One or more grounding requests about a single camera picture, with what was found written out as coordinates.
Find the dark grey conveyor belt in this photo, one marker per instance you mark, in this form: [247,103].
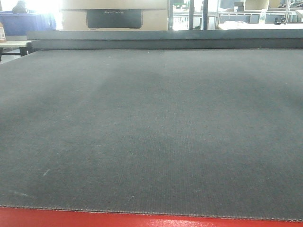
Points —
[207,133]

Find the red conveyor edge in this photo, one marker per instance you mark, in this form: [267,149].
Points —
[18,217]

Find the beige machine with black panel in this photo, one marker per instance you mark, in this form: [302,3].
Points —
[115,15]

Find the white side table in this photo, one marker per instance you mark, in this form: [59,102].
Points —
[24,46]

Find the blue tub on table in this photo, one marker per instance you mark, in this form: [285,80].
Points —
[20,24]

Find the brown labelled bottle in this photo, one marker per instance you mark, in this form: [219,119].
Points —
[2,34]

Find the dark object in tub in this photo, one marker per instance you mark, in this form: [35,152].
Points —
[20,7]

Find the dark conveyor end frame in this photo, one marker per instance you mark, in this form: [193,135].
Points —
[167,40]

